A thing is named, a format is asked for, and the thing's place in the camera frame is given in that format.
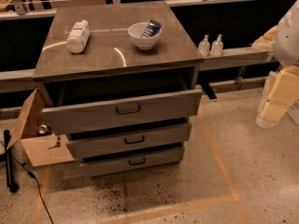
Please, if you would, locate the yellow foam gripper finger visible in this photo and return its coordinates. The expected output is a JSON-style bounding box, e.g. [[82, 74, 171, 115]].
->
[[256, 66, 299, 128]]

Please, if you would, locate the blue rxbar wrapper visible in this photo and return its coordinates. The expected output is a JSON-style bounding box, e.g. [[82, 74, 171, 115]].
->
[[141, 20, 163, 37]]

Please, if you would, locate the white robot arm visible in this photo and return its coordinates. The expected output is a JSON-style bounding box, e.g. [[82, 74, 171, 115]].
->
[[256, 0, 299, 128]]

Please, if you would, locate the white ceramic bowl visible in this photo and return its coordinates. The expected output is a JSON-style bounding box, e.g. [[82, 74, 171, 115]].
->
[[128, 22, 163, 50]]

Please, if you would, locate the right sanitizer pump bottle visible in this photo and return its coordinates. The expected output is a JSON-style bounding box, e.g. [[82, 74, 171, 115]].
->
[[210, 35, 223, 56]]

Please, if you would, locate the sanitizer pump bottle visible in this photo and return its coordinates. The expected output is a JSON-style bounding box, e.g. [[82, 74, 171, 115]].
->
[[210, 35, 223, 56], [198, 35, 210, 57]]

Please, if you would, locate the left sanitizer pump bottle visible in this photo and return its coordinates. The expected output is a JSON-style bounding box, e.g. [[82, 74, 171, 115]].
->
[[198, 35, 210, 57]]

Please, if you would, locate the grey drawer cabinet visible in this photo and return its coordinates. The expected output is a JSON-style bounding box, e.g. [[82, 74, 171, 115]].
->
[[33, 1, 203, 164]]

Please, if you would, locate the bottom grey drawer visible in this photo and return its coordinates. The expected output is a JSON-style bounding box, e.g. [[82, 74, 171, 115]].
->
[[80, 145, 184, 176]]

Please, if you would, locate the grey drawer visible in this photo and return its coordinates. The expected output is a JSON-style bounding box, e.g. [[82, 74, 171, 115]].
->
[[80, 145, 184, 176], [66, 122, 192, 159], [42, 89, 202, 134]]

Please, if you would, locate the middle grey drawer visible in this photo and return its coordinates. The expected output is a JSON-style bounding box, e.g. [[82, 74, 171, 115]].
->
[[66, 122, 192, 159]]

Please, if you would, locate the white plastic bottle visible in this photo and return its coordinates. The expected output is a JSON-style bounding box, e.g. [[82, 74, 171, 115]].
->
[[66, 20, 90, 54]]

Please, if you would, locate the top grey drawer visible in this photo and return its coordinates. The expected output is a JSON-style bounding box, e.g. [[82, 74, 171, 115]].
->
[[42, 89, 202, 134]]

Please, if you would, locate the metal can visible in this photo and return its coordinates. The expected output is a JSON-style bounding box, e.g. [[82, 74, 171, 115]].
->
[[38, 124, 50, 135]]

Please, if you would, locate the brown cardboard box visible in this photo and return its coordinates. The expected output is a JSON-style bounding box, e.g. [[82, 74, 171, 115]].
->
[[8, 89, 74, 166]]

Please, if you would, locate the black cable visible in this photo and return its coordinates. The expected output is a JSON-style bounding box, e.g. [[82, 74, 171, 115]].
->
[[0, 140, 55, 224]]

